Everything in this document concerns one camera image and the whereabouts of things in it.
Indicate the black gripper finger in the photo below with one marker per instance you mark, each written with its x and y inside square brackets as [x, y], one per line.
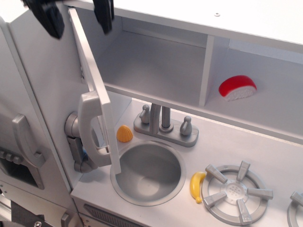
[48, 15]
[104, 12]

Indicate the white microwave door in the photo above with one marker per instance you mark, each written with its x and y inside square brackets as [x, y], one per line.
[94, 104]

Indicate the grey toy faucet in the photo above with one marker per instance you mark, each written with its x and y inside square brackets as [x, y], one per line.
[155, 121]

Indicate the yellow toy lemon half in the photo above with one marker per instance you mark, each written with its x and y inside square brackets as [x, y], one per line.
[124, 134]

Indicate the white toy kitchen cabinet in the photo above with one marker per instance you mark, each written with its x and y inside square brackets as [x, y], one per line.
[173, 53]

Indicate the red white toy cheese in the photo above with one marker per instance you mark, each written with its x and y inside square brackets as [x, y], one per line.
[237, 87]

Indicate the grey toy phone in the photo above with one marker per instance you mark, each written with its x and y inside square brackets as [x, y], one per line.
[82, 162]

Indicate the grey ice dispenser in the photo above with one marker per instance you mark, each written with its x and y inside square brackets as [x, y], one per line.
[15, 166]

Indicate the round silver sink basin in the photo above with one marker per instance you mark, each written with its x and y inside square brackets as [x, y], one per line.
[152, 173]

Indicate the yellow toy banana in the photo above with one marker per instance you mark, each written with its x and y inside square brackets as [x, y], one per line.
[195, 185]

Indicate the grey stove burner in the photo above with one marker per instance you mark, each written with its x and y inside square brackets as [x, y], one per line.
[234, 194]
[296, 203]

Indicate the grey fridge door handle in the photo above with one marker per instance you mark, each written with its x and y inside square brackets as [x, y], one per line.
[26, 141]

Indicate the grey oven handle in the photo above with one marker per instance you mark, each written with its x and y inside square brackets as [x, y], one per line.
[65, 220]

